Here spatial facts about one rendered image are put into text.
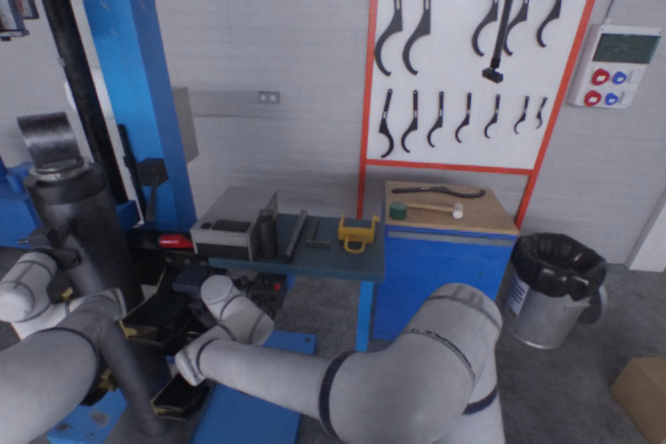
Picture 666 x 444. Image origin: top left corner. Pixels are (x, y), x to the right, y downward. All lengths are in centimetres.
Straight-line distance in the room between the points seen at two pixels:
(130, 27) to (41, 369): 122
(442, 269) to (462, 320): 165
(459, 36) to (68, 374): 279
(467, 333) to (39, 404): 53
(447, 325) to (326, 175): 272
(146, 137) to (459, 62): 218
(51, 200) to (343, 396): 107
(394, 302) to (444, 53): 181
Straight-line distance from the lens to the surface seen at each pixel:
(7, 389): 56
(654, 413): 267
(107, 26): 160
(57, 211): 133
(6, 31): 107
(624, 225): 397
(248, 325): 93
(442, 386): 46
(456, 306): 54
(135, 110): 162
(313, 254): 144
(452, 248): 208
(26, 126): 130
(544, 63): 309
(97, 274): 143
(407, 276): 217
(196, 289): 143
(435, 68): 289
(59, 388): 58
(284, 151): 315
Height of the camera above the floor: 190
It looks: 30 degrees down
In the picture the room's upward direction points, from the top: 1 degrees clockwise
